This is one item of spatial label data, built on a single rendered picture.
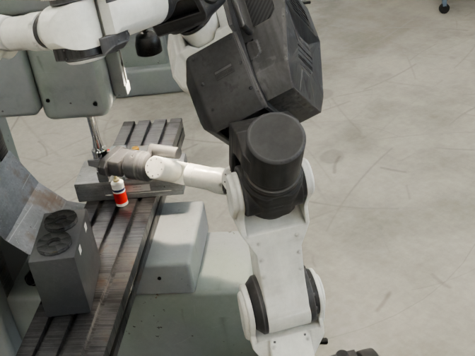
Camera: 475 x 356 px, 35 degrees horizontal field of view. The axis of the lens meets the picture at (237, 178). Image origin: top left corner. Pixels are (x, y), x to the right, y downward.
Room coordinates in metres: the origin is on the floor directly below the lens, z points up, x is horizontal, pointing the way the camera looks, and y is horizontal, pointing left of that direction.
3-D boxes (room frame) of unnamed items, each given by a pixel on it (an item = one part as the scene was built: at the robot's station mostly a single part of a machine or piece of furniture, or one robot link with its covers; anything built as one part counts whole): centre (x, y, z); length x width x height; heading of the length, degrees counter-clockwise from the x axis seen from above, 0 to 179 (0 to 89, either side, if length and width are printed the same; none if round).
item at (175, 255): (1.99, 0.40, 0.79); 0.50 x 0.35 x 0.12; 80
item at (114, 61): (1.97, 0.29, 1.44); 0.04 x 0.04 x 0.21; 80
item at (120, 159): (1.94, 0.32, 1.12); 0.13 x 0.12 x 0.10; 148
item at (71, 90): (1.99, 0.40, 1.47); 0.21 x 0.19 x 0.32; 170
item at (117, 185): (2.03, 0.38, 0.98); 0.04 x 0.04 x 0.11
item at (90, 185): (2.13, 0.34, 0.98); 0.35 x 0.15 x 0.11; 82
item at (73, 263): (1.64, 0.49, 1.03); 0.22 x 0.12 x 0.20; 177
